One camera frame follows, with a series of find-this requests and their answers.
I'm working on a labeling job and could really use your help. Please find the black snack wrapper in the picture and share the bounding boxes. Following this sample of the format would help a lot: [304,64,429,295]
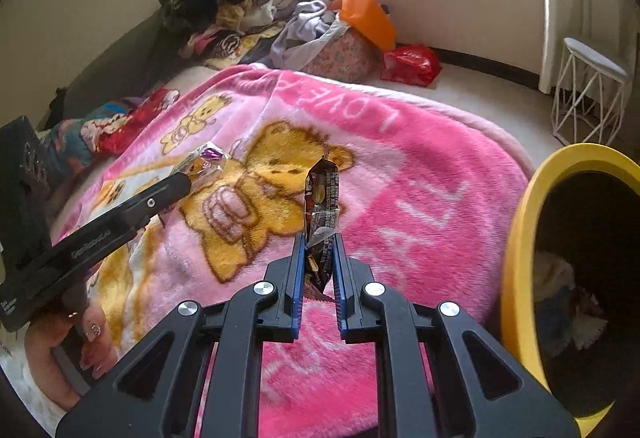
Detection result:
[304,156,340,302]

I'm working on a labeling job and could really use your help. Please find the trash inside bin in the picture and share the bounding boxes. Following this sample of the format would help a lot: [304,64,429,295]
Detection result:
[533,250,608,360]

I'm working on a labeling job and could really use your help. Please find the yellow round trash bin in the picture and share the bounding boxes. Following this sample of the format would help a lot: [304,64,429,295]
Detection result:
[500,143,639,437]

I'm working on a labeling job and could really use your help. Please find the left hand painted nails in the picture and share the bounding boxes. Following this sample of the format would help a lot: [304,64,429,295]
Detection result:
[24,300,118,411]

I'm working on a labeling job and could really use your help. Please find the pink bear fleece blanket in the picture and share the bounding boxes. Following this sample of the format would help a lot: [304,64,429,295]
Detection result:
[52,62,536,438]

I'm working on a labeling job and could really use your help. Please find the floral teal pillow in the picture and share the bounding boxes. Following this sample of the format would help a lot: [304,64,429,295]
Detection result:
[38,102,132,181]

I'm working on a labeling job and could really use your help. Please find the red patterned cloth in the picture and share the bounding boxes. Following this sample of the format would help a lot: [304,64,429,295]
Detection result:
[96,88,180,156]

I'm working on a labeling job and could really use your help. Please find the red plastic shopping bag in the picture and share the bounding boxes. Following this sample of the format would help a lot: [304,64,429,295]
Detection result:
[381,46,442,86]

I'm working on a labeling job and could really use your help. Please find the floral fabric laundry basket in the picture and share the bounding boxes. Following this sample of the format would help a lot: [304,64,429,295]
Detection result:
[300,28,382,83]

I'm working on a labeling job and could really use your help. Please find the grey lilac garment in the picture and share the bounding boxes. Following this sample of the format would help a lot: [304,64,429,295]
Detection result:
[270,0,349,72]

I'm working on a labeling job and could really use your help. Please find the pile of clothes on bed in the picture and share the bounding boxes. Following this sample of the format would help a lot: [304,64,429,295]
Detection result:
[158,0,306,70]

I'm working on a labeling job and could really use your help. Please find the white wire frame stool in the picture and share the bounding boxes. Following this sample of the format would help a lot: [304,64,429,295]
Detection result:
[551,37,631,145]

